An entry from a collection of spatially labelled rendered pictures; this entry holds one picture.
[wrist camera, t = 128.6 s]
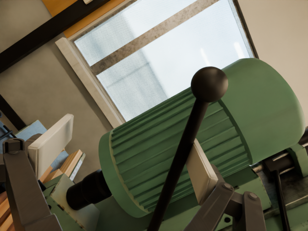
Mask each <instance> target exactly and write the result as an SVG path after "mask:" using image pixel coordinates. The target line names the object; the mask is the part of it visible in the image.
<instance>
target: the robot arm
mask: <svg viewBox="0 0 308 231"><path fill-rule="evenodd" d="M73 118H74V116H73V115H72V114H66V115H65V116H64V117H63V118H61V119H60V120H59V121H58V122H57V123H55V124H54V125H53V126H52V127H51V128H50V129H49V130H47V131H46V132H45V133H44V134H41V133H38V134H35V135H32V136H31V137H30V138H29V139H28V140H26V141H24V140H23V139H21V138H10V139H7V140H5V141H4V142H3V144H2V146H3V153H2V154H0V182H4V184H5V189H6V193H7V197H8V201H9V206H10V210H11V215H12V219H13V223H14V227H15V231H63V230H62V228H61V225H60V223H59V221H58V219H57V216H56V215H55V214H54V213H53V214H52V213H51V211H50V209H49V207H48V204H47V202H46V199H45V197H44V195H43V192H42V190H41V187H40V185H39V182H38V180H39V179H40V177H41V176H42V175H43V174H44V173H45V171H46V170H47V169H48V168H49V166H50V165H51V164H52V163H53V161H54V160H55V159H56V158H57V156H58V155H59V154H60V153H61V151H62V150H63V149H64V147H65V146H66V145H67V144H68V143H69V142H70V140H71V139H72V128H73ZM186 166H187V170H188V173H189V176H190V179H191V182H192V186H193V189H194V191H195V195H196V198H197V201H198V204H199V205H200V206H201V208H200V209H199V210H198V212H197V213H196V214H195V215H194V217H193V218H192V219H191V221H190V222H189V223H188V225H187V226H186V228H185V229H184V230H181V231H215V229H216V227H217V226H218V224H219V222H220V221H221V219H222V217H223V214H227V215H229V216H232V231H266V226H265V221H264V214H263V209H262V204H261V200H260V198H259V197H258V196H257V195H256V194H255V193H253V192H250V191H245V192H244V194H240V193H237V192H235V190H234V188H233V187H232V186H231V185H230V184H228V183H226V182H225V181H224V179H223V177H222V175H221V174H220V172H219V170H218V169H217V167H216V166H215V165H214V164H210V163H209V161H208V159H207V157H206V155H205V153H204V152H203V150H202V148H201V146H200V144H199V142H198V140H197V139H195V140H194V143H193V145H192V148H191V150H190V153H189V155H188V158H187V160H186Z"/></svg>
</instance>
